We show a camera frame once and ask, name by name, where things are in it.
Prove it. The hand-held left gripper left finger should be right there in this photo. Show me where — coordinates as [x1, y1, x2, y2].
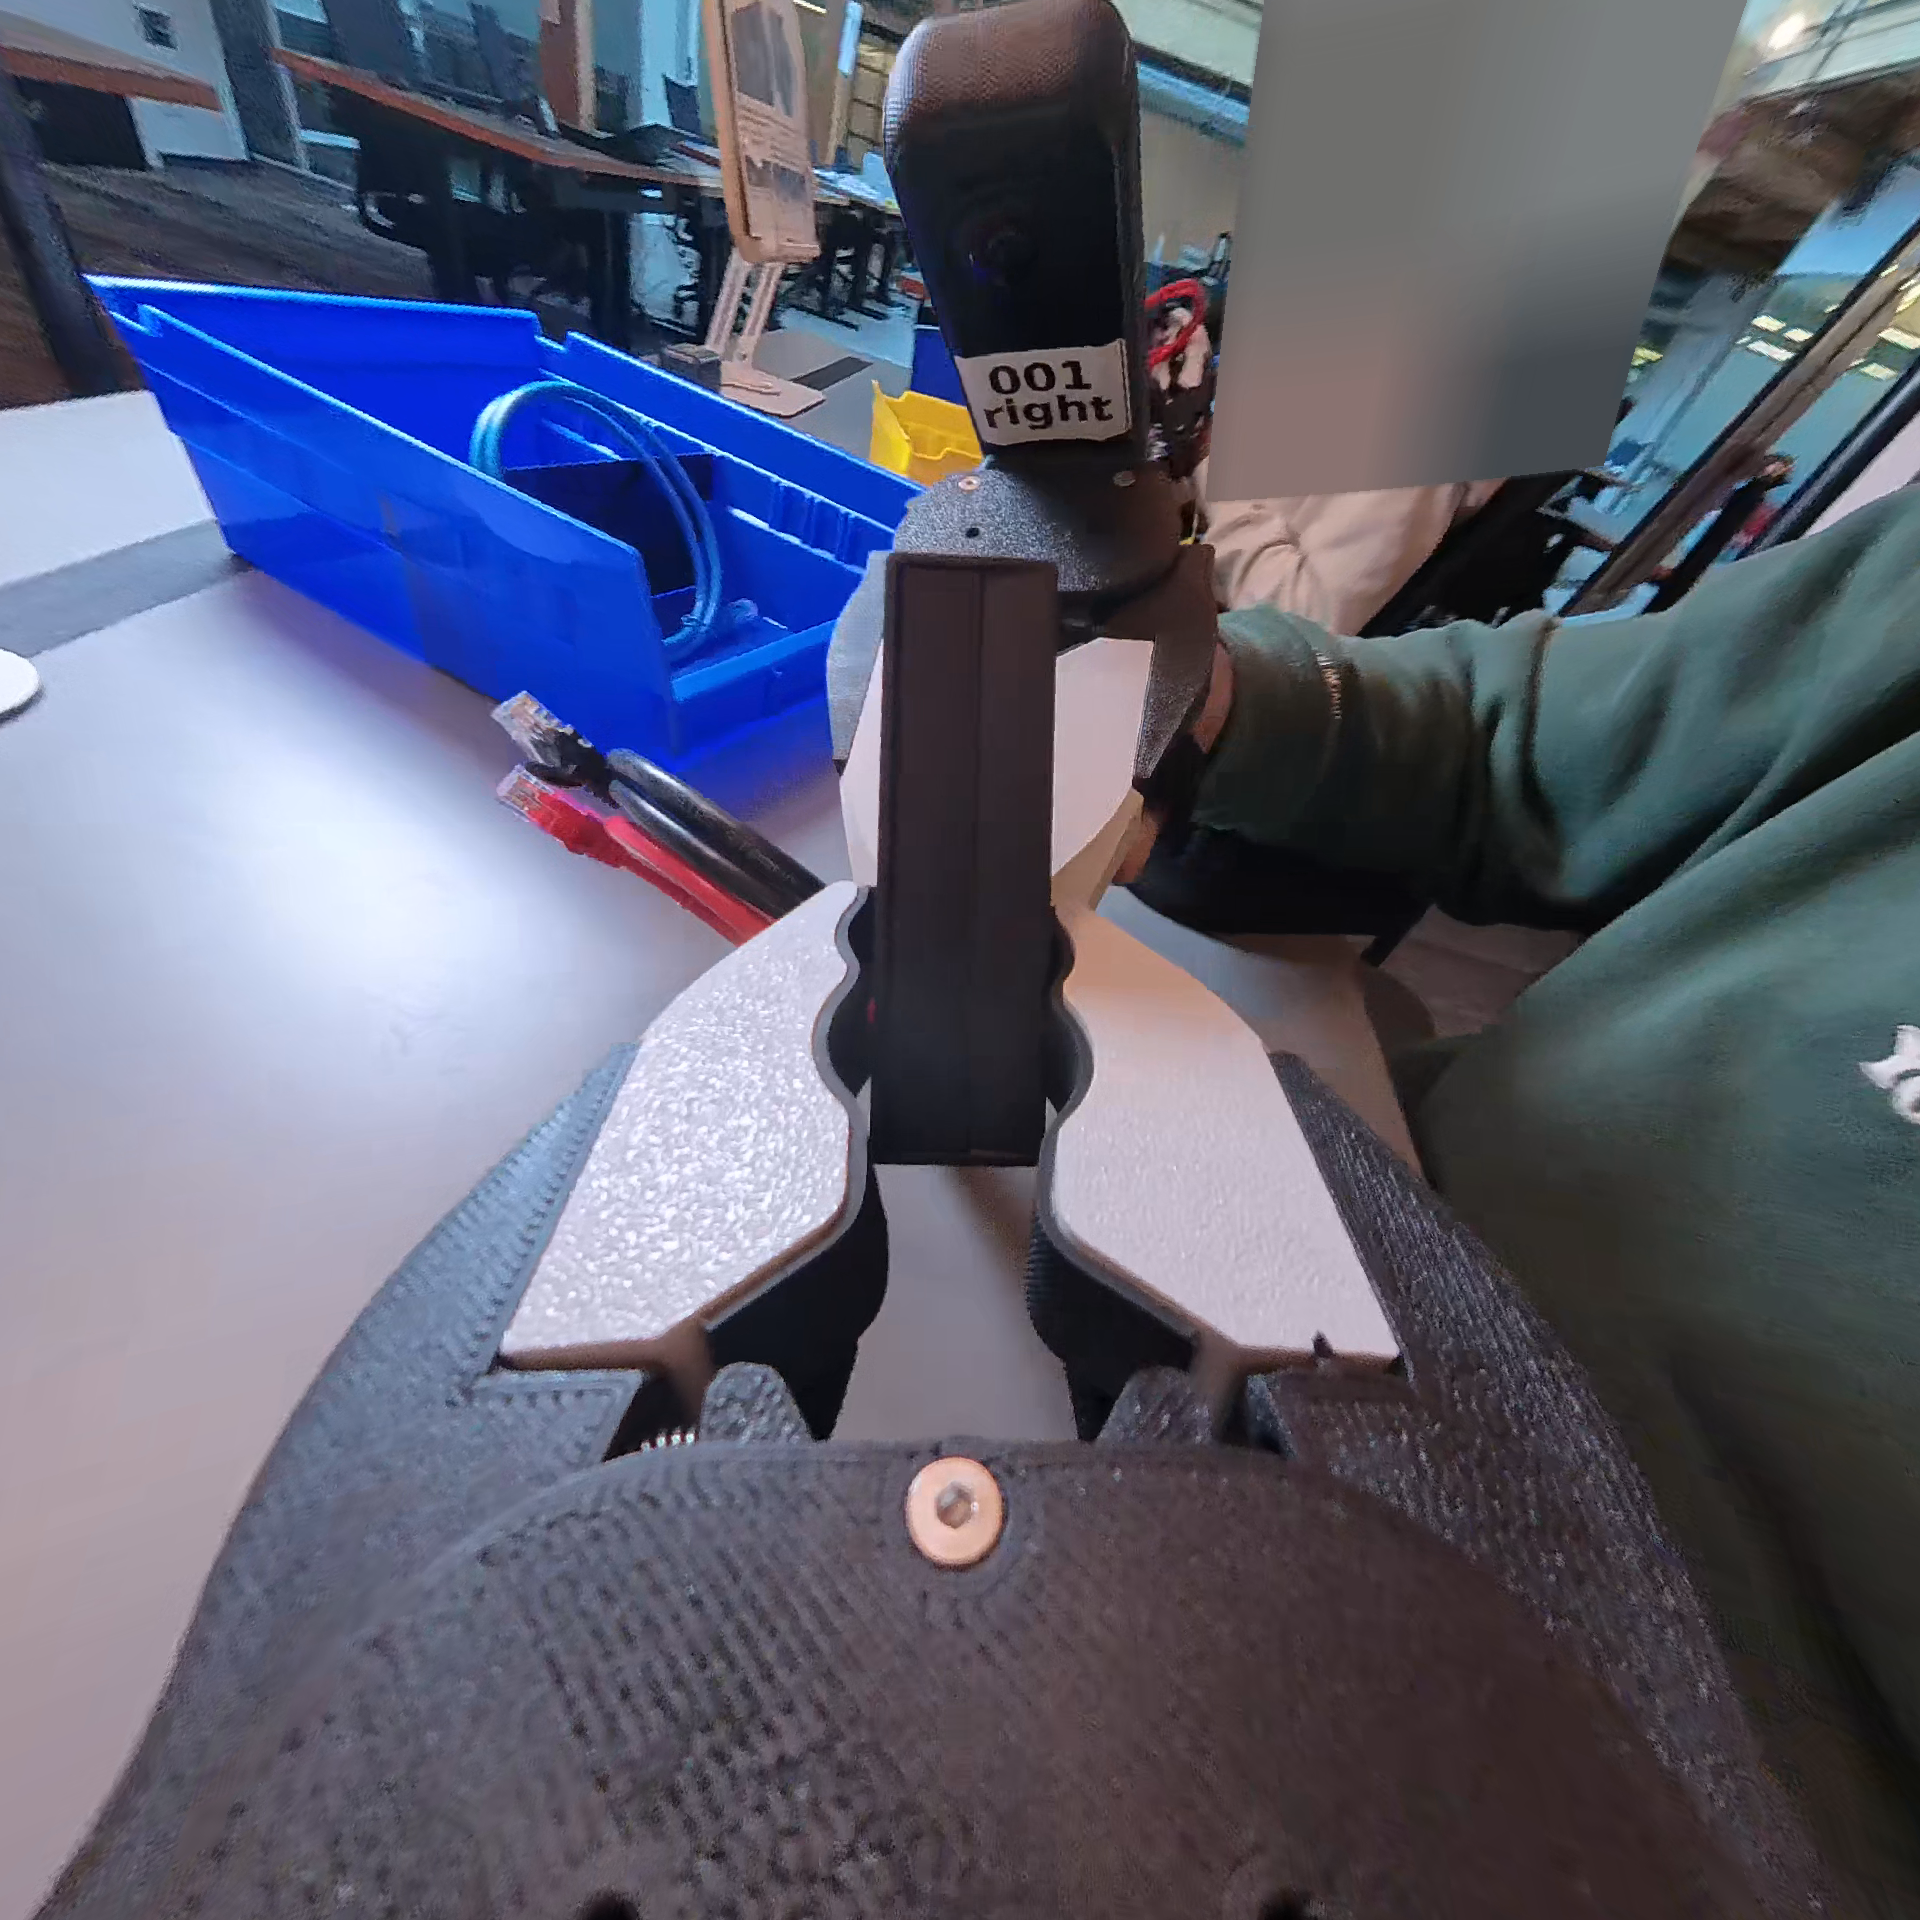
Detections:
[497, 881, 888, 1373]

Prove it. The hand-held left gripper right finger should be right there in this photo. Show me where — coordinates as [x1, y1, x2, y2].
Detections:
[1030, 907, 1403, 1373]

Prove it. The black ethernet port box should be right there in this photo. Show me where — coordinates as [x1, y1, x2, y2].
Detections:
[865, 550, 1064, 1167]

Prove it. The black ethernet cable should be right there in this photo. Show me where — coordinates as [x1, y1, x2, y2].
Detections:
[490, 691, 834, 924]

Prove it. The blue ethernet cable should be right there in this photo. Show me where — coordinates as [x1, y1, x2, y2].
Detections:
[469, 380, 758, 663]

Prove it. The blue plastic bin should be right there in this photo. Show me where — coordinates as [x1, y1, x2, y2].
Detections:
[86, 275, 923, 774]

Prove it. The person's right forearm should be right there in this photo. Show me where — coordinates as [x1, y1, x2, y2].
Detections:
[1190, 487, 1920, 933]

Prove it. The person's right hand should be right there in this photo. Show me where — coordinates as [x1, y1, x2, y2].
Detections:
[1129, 633, 1431, 939]

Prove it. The yellow plastic bin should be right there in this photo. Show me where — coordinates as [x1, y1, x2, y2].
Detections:
[871, 380, 986, 488]

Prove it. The black bin divider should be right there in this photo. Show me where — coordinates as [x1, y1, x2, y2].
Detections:
[497, 447, 720, 601]

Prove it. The person's green sweater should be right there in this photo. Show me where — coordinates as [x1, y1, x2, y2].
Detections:
[1393, 838, 1920, 1920]

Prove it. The wooden office desk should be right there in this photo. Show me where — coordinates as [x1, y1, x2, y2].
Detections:
[270, 46, 902, 317]
[0, 36, 226, 167]

